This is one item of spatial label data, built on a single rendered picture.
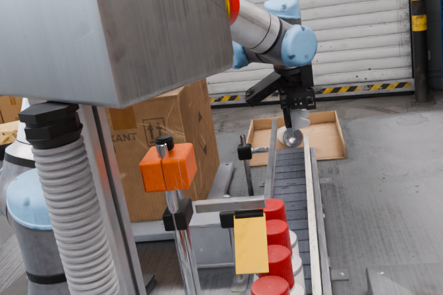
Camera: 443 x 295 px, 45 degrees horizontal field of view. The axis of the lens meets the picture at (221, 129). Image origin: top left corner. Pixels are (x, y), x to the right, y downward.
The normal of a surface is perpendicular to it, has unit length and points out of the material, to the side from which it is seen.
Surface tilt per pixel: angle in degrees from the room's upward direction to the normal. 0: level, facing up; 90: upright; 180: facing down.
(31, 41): 90
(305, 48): 90
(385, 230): 0
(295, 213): 0
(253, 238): 48
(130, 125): 90
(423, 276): 0
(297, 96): 110
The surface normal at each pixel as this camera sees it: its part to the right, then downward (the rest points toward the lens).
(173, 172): -0.12, 0.32
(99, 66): -0.66, 0.32
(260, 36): 0.30, 0.58
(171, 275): -0.15, -0.94
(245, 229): -0.19, -0.40
